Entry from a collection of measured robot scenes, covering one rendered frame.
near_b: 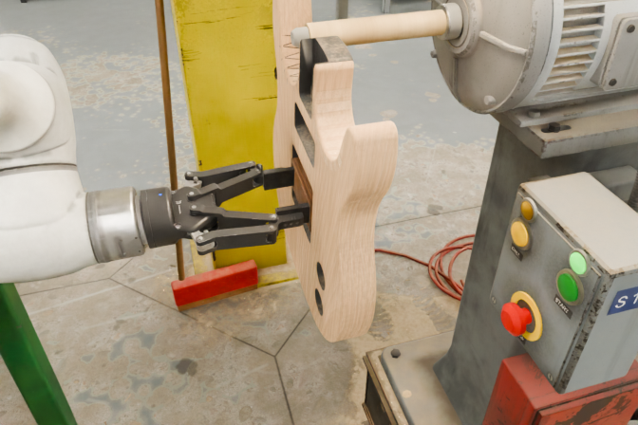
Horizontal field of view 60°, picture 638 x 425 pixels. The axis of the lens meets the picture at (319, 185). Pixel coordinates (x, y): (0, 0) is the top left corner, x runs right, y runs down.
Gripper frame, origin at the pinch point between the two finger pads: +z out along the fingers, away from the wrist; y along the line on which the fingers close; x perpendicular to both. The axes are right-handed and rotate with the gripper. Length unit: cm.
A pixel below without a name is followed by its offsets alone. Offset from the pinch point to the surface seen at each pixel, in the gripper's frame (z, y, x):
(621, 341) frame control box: 28.9, 30.2, -1.2
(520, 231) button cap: 22.2, 17.2, 4.6
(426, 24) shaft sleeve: 17.9, -6.0, 19.9
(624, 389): 56, 21, -41
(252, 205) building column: 7, -84, -82
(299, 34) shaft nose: 1.4, -6.6, 19.8
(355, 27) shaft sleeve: 8.4, -6.4, 20.3
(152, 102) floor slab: -24, -234, -133
